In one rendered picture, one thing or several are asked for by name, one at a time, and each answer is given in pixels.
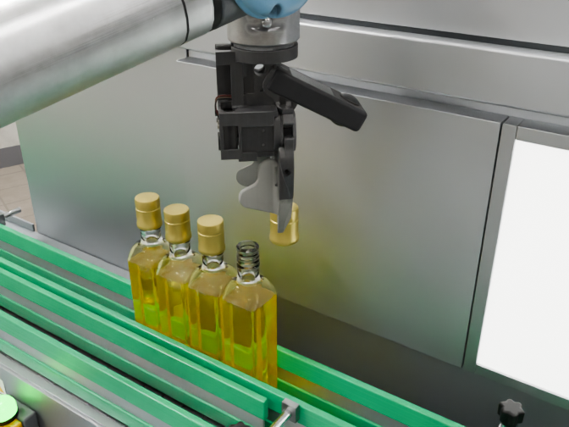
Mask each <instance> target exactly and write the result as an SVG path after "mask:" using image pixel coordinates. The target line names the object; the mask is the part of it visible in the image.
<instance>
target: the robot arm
mask: <svg viewBox="0 0 569 427"><path fill-rule="evenodd" d="M307 1H308V0H0V129H1V128H3V127H5V126H7V125H10V124H12V123H13V122H16V121H18V120H20V119H23V118H24V117H27V116H29V115H31V114H33V113H36V112H38V111H40V110H42V109H44V108H47V107H49V106H51V105H53V104H54V103H58V102H60V101H62V100H64V99H65V98H67V97H71V96H73V95H74V94H76V93H78V92H82V91H84V90H85V89H87V88H90V87H92V86H94V85H96V84H98V83H101V82H103V81H105V80H107V79H109V78H112V77H114V76H115V75H118V74H120V73H123V72H125V71H126V70H128V69H131V68H134V67H135V66H137V65H139V64H142V63H145V62H146V61H148V60H150V59H152V58H155V57H157V56H159V55H161V54H163V53H166V52H168V51H170V50H172V49H174V48H177V47H179V46H181V45H183V44H185V43H187V42H190V41H192V40H194V39H196V38H198V37H200V36H203V35H205V34H207V33H208V32H209V31H213V30H216V29H217V28H219V27H222V26H224V25H227V37H228V40H229V41H230V42H231V43H224V44H215V59H216V76H217V92H218V93H217V94H218V96H217V97H216V98H215V104H214V108H215V116H218V117H217V125H218V129H219V132H218V150H219V151H221V160H231V159H239V162H247V161H253V163H252V164H250V165H248V166H246V167H244V168H242V169H239V170H238V172H237V174H236V179H237V181H238V183H239V184H240V185H242V186H247V188H245V189H243V190H241V191H240V194H239V202H240V204H241V206H243V207H244V208H249V209H254V210H258V211H263V212H268V213H272V214H277V224H278V233H283V232H284V230H285V228H286V226H287V224H288V223H289V222H290V219H291V213H292V205H293V196H294V174H295V163H294V151H295V150H296V113H295V110H294V109H295V108H296V106H297V104H298V105H300V106H302V107H303V108H307V109H309V110H311V111H313V112H314V113H316V114H319V115H321V116H323V117H325V118H327V119H330V120H331V121H332V122H333V123H334V124H335V125H338V126H342V127H346V128H348V129H350V130H353V131H359V130H360V129H361V127H362V125H363V123H364V121H365V119H366V118H367V113H366V111H365V110H364V108H363V107H362V105H361V104H360V103H359V102H358V100H357V99H356V98H355V97H354V96H353V95H351V94H349V93H341V92H339V91H336V90H335V89H333V88H331V87H329V86H326V85H324V84H323V83H321V82H319V81H317V80H314V79H313V78H311V77H309V76H307V75H304V74H302V73H301V72H299V71H297V70H294V69H292V68H290V67H288V66H286V65H284V64H282V63H285V62H289V61H291V60H294V59H296V58H297V57H298V42H297V40H298V39H299V38H300V8H301V7H302V6H303V5H305V3H306V2H307ZM258 64H262V65H263V66H262V67H261V68H260V69H255V67H256V65H258ZM217 101H218V110H217ZM238 146H239V148H238ZM270 156H272V158H270Z"/></svg>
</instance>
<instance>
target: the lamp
mask: <svg viewBox="0 0 569 427"><path fill-rule="evenodd" d="M18 414H19V410H18V407H17V405H16V402H15V400H14V399H13V398H12V397H11V396H9V395H0V426H4V425H6V424H10V423H11V422H13V421H14V420H15V419H16V418H17V416H18Z"/></svg>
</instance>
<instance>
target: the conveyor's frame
mask: <svg viewBox="0 0 569 427"><path fill-rule="evenodd" d="M0 395H10V396H12V397H13V398H15V399H16V400H18V401H20V402H22V403H23V404H24V405H26V406H27V407H28V408H31V409H32V410H34V411H35V412H36V416H37V419H38V423H39V426H40V427H124V426H122V425H120V424H118V423H116V422H114V421H113V420H111V419H110V418H108V417H106V416H105V415H103V414H101V413H99V412H98V411H97V410H95V409H93V408H91V407H90V406H88V405H86V404H84V403H83V402H81V401H80V400H78V399H76V398H75V397H73V396H71V395H70V394H68V393H66V392H65V391H62V390H61V389H59V388H57V387H56V386H55V385H53V384H51V383H49V382H48V381H46V380H44V379H43V378H41V377H40V376H38V375H36V374H34V373H32V372H31V371H29V370H28V369H26V368H24V367H23V366H21V365H19V364H17V363H16V362H14V361H13V360H11V359H9V358H7V357H5V356H4V355H2V354H1V353H0Z"/></svg>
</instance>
